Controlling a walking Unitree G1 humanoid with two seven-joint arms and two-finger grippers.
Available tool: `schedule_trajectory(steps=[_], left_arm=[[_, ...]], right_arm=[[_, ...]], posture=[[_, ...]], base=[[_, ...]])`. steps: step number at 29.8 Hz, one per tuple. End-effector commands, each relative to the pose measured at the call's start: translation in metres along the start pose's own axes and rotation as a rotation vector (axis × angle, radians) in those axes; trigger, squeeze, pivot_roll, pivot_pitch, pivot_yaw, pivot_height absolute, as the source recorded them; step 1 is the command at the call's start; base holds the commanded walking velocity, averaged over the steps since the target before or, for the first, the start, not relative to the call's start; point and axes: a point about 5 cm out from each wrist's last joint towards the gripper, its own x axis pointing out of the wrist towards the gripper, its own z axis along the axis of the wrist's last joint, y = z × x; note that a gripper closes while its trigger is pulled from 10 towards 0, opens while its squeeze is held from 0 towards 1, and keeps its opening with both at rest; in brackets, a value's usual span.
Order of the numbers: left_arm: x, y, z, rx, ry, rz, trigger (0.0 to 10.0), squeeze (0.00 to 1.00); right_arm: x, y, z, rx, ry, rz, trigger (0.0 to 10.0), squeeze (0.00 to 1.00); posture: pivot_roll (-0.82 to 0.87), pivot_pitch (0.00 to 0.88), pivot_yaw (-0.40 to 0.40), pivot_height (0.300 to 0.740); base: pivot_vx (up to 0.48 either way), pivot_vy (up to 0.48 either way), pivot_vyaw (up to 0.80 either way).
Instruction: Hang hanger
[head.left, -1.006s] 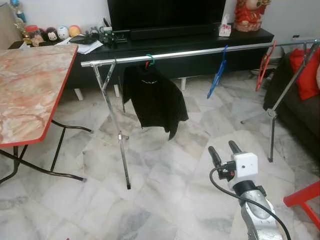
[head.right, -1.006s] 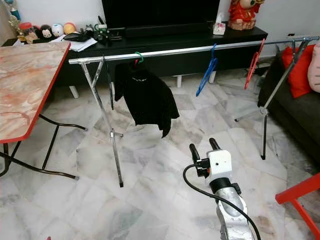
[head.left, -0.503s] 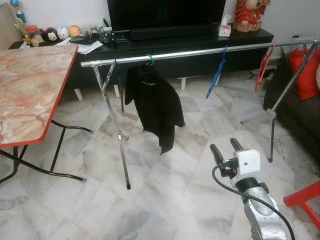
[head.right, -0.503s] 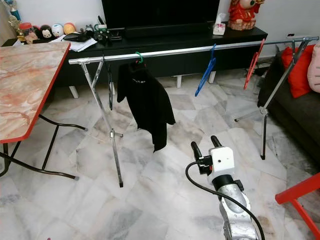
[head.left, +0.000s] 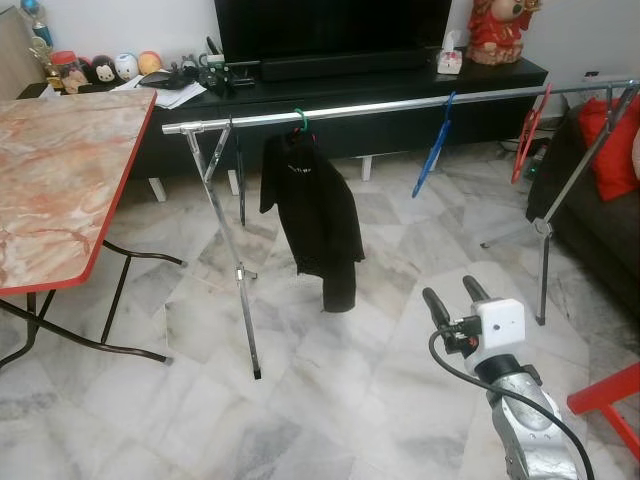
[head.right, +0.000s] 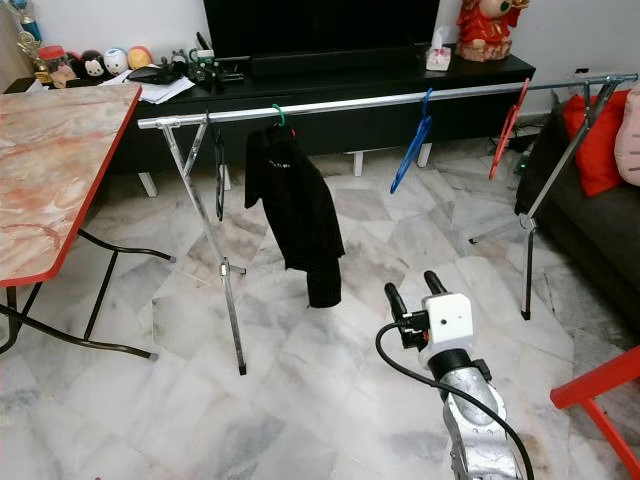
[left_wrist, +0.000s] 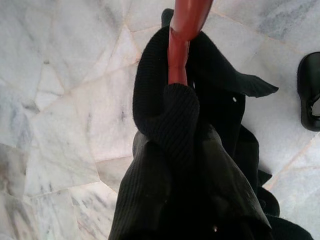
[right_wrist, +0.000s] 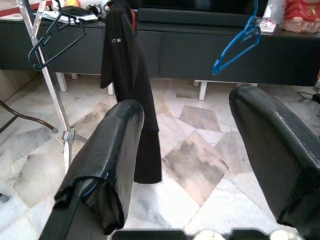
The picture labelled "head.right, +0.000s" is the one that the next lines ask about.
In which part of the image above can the dark brown sofa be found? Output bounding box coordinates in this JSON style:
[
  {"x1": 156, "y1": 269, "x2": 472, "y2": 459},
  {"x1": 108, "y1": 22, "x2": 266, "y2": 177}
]
[{"x1": 515, "y1": 85, "x2": 640, "y2": 331}]

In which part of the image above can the red plastic hanger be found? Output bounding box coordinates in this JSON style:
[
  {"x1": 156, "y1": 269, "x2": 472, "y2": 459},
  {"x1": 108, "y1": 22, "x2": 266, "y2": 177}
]
[{"x1": 488, "y1": 78, "x2": 531, "y2": 181}]

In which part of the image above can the black television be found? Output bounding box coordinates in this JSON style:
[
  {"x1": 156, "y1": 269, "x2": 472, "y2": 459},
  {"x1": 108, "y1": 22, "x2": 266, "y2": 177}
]
[{"x1": 203, "y1": 0, "x2": 441, "y2": 59}]

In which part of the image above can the colourful trophy ornament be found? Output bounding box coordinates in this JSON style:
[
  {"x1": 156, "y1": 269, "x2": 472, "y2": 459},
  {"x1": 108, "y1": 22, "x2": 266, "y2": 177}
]
[{"x1": 5, "y1": 0, "x2": 46, "y2": 61}]

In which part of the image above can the orange round plush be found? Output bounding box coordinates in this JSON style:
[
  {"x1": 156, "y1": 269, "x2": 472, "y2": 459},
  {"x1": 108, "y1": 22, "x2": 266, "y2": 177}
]
[{"x1": 128, "y1": 45, "x2": 154, "y2": 71}]

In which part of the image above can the white pink tissue box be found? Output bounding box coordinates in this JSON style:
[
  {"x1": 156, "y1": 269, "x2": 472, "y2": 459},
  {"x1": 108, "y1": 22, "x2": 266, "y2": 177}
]
[{"x1": 425, "y1": 27, "x2": 453, "y2": 73}]

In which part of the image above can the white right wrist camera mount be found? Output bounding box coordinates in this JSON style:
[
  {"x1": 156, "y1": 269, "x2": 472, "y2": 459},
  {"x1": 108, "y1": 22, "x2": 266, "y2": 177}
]
[{"x1": 428, "y1": 293, "x2": 474, "y2": 351}]

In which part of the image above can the marble top folding table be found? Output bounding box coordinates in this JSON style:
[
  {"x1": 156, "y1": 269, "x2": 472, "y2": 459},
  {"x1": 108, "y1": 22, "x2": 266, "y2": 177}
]
[{"x1": 0, "y1": 83, "x2": 161, "y2": 363}]

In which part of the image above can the white paper stack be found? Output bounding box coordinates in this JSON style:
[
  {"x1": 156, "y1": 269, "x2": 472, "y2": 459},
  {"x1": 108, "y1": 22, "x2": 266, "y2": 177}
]
[{"x1": 125, "y1": 72, "x2": 196, "y2": 104}]

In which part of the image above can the black wallet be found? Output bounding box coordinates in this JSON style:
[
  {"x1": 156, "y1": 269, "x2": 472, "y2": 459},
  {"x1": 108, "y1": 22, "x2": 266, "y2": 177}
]
[{"x1": 128, "y1": 65, "x2": 173, "y2": 83}]

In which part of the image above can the blue plastic hanger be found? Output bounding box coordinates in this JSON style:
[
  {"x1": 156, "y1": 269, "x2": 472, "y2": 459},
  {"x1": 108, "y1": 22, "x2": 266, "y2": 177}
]
[{"x1": 390, "y1": 88, "x2": 436, "y2": 195}]

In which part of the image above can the red laughing Buddha figurine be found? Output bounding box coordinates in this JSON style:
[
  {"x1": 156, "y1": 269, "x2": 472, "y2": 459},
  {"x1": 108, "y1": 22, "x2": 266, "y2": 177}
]
[{"x1": 457, "y1": 0, "x2": 529, "y2": 63}]

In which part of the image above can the pink cushion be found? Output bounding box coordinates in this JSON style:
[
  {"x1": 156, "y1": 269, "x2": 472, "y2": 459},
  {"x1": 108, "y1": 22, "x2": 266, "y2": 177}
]
[{"x1": 613, "y1": 88, "x2": 640, "y2": 188}]

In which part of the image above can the red cushion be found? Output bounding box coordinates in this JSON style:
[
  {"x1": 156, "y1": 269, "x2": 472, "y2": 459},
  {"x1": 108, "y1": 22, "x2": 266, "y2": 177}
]
[{"x1": 563, "y1": 88, "x2": 631, "y2": 198}]

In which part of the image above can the black shirt with red collar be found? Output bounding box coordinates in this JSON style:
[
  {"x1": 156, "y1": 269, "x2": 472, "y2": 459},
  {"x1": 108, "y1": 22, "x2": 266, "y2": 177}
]
[{"x1": 243, "y1": 125, "x2": 346, "y2": 309}]

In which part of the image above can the thin black hanger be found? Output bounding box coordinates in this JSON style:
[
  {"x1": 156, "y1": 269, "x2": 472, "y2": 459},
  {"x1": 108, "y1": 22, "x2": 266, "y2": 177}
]
[{"x1": 212, "y1": 125, "x2": 227, "y2": 223}]

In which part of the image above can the black TV cabinet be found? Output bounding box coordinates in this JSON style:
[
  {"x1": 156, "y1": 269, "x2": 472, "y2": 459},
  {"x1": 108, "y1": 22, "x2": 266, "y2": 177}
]
[{"x1": 125, "y1": 55, "x2": 536, "y2": 196}]

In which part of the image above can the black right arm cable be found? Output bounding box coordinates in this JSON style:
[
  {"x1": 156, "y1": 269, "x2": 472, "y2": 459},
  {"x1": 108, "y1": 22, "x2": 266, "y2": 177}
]
[{"x1": 375, "y1": 320, "x2": 536, "y2": 480}]

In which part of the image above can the silver clothes rack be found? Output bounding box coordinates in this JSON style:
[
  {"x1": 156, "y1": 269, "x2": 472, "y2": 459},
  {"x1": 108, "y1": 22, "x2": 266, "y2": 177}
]
[{"x1": 136, "y1": 72, "x2": 640, "y2": 378}]

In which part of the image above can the black white round plush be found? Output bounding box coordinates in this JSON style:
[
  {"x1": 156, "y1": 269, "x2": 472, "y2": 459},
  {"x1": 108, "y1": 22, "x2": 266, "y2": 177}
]
[{"x1": 82, "y1": 52, "x2": 107, "y2": 81}]

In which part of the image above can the red stool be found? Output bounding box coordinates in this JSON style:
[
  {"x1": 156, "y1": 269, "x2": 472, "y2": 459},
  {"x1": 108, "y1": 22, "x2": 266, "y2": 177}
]
[{"x1": 550, "y1": 345, "x2": 640, "y2": 480}]

